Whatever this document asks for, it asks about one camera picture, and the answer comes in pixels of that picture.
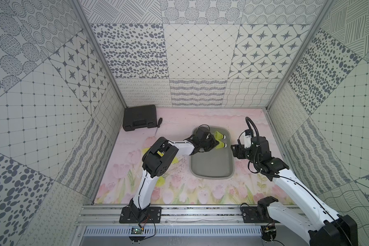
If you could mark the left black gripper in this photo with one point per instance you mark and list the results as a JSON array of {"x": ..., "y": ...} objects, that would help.
[{"x": 211, "y": 140}]

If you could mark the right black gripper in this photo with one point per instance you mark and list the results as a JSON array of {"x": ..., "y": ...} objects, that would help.
[{"x": 238, "y": 152}]

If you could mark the yellow shuttlecock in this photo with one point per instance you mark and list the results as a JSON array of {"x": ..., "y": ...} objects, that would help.
[
  {"x": 160, "y": 182},
  {"x": 221, "y": 145},
  {"x": 218, "y": 135},
  {"x": 175, "y": 161},
  {"x": 144, "y": 151}
]

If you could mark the grey plastic storage box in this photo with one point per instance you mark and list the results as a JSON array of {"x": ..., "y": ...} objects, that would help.
[{"x": 217, "y": 163}]

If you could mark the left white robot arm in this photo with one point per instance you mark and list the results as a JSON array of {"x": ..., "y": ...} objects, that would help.
[{"x": 155, "y": 162}]

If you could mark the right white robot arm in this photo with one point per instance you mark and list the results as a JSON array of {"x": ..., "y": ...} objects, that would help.
[{"x": 320, "y": 225}]

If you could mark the black plastic tool case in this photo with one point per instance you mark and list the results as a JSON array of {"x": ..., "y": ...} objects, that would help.
[{"x": 140, "y": 117}]

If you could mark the small green circuit board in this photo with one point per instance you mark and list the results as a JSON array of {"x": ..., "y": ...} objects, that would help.
[{"x": 137, "y": 231}]

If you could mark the black handled screwdriver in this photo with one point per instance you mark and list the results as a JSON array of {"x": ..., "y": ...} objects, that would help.
[{"x": 158, "y": 125}]

